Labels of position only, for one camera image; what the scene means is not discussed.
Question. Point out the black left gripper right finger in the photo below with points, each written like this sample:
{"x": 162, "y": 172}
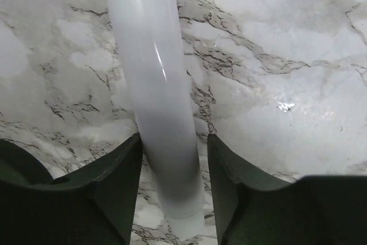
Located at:
{"x": 254, "y": 207}

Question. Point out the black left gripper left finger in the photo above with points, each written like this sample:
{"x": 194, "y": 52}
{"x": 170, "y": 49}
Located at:
{"x": 92, "y": 205}

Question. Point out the white toy microphone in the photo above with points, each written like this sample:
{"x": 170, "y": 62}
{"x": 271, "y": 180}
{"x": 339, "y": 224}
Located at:
{"x": 148, "y": 36}

